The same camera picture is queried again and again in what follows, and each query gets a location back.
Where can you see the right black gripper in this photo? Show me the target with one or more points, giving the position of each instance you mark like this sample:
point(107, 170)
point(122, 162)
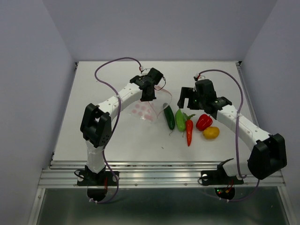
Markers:
point(187, 92)

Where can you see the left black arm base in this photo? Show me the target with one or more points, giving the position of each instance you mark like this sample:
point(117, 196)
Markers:
point(102, 187)

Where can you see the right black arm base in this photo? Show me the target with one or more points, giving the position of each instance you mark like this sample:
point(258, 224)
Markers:
point(225, 189)

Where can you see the yellow lemon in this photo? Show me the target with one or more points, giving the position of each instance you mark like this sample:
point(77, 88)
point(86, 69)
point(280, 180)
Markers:
point(211, 133)

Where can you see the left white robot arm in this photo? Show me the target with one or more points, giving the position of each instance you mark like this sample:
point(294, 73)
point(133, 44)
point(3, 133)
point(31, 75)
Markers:
point(96, 125)

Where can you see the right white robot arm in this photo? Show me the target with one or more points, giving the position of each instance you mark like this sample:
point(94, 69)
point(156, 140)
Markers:
point(268, 152)

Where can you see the orange carrot with leaves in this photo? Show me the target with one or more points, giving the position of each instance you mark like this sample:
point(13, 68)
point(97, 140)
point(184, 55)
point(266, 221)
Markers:
point(189, 127)

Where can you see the dark green cucumber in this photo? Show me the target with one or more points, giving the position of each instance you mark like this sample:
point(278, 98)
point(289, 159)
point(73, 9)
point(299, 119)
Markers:
point(169, 117)

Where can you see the clear pink-dotted zip bag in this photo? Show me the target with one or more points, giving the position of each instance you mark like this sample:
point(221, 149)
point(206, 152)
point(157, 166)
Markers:
point(151, 110)

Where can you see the red bell pepper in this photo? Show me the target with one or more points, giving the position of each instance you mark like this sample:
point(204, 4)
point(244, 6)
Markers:
point(204, 122)

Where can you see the aluminium rail frame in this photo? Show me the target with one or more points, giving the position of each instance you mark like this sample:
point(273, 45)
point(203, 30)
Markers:
point(158, 171)

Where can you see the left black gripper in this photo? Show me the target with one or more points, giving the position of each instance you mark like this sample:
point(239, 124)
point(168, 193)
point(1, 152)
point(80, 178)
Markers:
point(149, 98)

